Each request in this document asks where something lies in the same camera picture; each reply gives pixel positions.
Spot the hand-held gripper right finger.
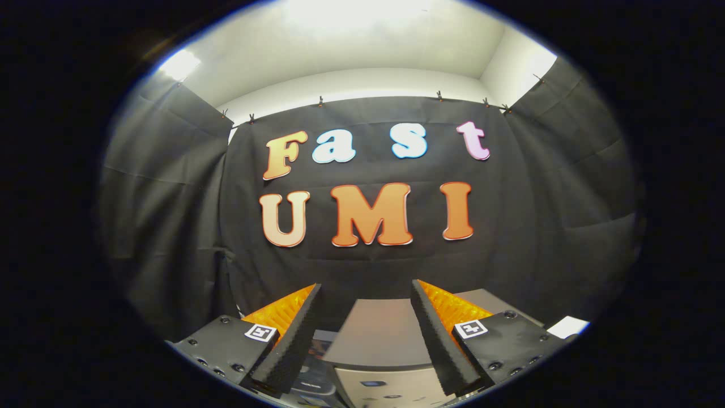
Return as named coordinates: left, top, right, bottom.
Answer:
left=411, top=279, right=573, bottom=397

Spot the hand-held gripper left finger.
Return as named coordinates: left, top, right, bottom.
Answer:
left=167, top=283, right=322, bottom=397

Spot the grey washing machine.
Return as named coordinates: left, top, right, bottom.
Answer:
left=292, top=330, right=349, bottom=408

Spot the row of black cloth clips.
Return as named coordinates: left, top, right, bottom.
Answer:
left=220, top=73, right=545, bottom=124

